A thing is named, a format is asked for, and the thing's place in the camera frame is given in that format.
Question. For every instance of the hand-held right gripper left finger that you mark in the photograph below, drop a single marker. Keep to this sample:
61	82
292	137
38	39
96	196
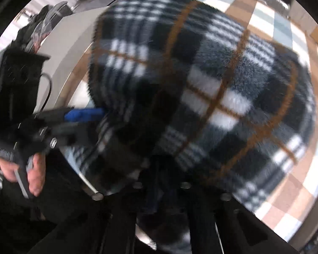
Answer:
122	217

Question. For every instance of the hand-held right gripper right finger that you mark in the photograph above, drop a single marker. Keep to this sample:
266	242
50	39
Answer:
201	217

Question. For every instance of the person's dark clothing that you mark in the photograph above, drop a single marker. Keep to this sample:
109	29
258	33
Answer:
63	190

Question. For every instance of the plaid knit cardigan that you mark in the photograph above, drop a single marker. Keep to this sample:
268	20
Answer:
201	84

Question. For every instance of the person's left hand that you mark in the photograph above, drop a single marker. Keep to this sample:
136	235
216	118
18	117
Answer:
37	172

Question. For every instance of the dark bundle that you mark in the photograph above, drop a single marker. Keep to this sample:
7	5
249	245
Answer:
42	23

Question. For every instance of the checked pastel bed cover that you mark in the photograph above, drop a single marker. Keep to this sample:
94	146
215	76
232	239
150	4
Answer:
288	187

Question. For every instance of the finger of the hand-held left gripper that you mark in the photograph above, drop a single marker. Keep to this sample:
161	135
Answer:
82	115
74	135

